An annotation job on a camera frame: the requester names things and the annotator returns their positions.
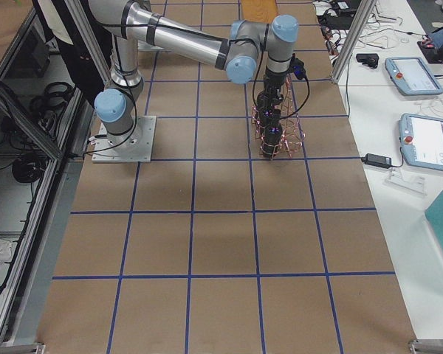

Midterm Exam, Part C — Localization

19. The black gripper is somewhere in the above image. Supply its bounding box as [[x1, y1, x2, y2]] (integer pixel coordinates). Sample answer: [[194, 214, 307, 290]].
[[263, 69, 287, 102]]

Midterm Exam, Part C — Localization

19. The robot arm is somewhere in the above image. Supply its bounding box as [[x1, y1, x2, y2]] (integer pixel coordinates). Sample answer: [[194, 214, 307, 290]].
[[89, 1, 301, 155]]

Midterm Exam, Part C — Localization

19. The dark wine bottle left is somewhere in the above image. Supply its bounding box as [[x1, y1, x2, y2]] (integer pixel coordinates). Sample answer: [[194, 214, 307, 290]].
[[261, 125, 282, 159]]

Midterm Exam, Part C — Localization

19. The wooden tray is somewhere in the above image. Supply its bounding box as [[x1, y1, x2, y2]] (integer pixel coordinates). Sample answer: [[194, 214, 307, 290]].
[[240, 0, 278, 23]]

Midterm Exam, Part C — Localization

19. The black power adapter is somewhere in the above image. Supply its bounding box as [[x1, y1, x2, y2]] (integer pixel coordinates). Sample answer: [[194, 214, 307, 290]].
[[361, 153, 392, 169]]

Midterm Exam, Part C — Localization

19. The upper teach pendant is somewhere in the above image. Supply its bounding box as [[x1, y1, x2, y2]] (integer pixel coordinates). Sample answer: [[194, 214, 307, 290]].
[[385, 57, 443, 96]]

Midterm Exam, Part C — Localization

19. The teach pendant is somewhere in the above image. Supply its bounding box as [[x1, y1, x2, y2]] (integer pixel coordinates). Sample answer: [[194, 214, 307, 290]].
[[385, 57, 443, 96], [399, 114, 443, 171]]

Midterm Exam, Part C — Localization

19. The lower teach pendant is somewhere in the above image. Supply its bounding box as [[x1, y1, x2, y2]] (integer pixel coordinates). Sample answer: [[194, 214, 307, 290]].
[[399, 114, 443, 171]]

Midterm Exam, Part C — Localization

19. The clear acrylic stand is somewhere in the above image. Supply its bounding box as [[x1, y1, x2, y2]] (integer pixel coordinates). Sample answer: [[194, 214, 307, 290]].
[[383, 167, 427, 198]]

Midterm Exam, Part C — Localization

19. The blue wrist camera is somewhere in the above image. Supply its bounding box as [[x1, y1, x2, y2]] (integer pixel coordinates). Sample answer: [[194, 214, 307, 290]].
[[290, 57, 307, 80]]

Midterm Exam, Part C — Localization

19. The copper wire bottle basket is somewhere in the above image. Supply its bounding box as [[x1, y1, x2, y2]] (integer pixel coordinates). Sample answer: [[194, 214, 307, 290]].
[[252, 75, 305, 158]]

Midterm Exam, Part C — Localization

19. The aluminium frame post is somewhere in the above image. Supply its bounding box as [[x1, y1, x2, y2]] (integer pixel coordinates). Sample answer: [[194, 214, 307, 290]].
[[331, 0, 377, 83]]

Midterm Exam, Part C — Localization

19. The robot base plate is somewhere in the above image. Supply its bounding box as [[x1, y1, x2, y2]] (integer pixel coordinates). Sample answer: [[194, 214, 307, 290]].
[[92, 116, 157, 163]]

